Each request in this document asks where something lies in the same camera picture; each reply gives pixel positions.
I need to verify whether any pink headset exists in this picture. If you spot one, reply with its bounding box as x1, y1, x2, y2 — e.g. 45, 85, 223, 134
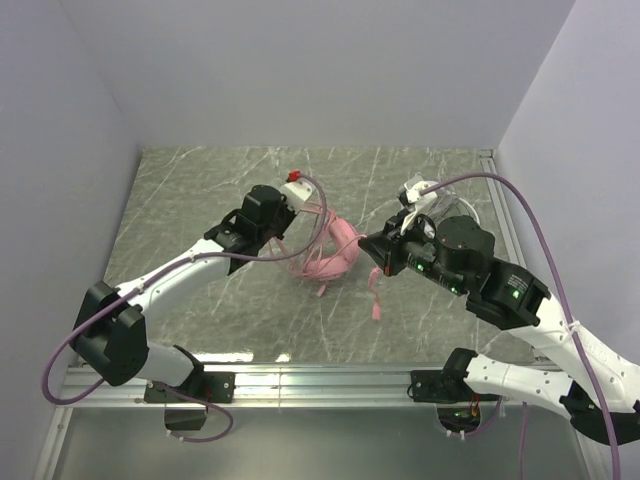
278, 201, 364, 297

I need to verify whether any white headset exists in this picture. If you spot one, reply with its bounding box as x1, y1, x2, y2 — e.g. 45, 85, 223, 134
426, 188, 481, 225

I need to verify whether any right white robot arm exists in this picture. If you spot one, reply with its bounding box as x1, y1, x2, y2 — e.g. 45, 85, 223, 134
358, 215, 639, 445

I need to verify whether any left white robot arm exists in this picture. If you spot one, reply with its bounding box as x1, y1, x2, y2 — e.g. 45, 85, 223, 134
71, 180, 314, 391

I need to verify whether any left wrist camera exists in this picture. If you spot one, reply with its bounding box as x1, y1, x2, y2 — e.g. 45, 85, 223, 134
279, 170, 315, 212

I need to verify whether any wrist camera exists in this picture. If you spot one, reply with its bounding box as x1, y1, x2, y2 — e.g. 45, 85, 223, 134
398, 174, 438, 236
279, 170, 315, 212

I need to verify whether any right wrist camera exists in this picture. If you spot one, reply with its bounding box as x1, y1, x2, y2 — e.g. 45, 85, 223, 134
398, 174, 438, 236

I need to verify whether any right side aluminium rail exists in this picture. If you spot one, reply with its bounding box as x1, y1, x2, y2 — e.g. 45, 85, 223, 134
478, 149, 551, 365

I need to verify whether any aluminium rail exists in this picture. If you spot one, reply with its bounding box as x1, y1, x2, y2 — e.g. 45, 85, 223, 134
58, 363, 586, 410
478, 149, 551, 365

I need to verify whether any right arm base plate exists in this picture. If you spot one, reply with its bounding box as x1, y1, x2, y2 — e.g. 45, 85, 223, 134
406, 370, 472, 404

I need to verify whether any front aluminium rail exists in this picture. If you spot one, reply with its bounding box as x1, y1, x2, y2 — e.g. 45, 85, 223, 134
58, 363, 586, 410

